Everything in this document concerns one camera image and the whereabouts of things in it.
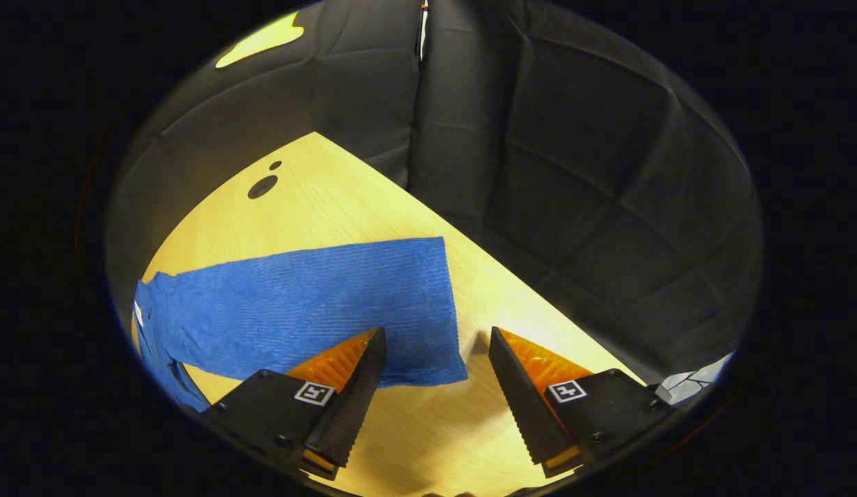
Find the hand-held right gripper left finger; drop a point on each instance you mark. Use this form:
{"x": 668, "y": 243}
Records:
{"x": 352, "y": 407}

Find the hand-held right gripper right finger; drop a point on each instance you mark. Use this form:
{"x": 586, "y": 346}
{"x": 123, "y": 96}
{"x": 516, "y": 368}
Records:
{"x": 521, "y": 407}

